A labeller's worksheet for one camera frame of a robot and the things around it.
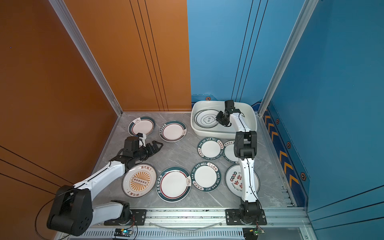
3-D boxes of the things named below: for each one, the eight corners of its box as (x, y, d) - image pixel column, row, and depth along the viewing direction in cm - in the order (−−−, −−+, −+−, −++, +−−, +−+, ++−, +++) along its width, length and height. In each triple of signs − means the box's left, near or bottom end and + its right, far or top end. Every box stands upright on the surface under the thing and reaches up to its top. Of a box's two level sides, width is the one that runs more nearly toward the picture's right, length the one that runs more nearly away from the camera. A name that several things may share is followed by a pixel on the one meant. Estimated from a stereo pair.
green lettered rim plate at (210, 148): (197, 160, 95) (197, 158, 94) (197, 139, 106) (197, 137, 104) (224, 160, 95) (225, 158, 94) (221, 139, 106) (222, 137, 104)
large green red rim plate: (157, 142, 104) (156, 140, 103) (161, 121, 116) (161, 120, 115) (186, 142, 104) (185, 140, 103) (187, 121, 116) (187, 120, 115)
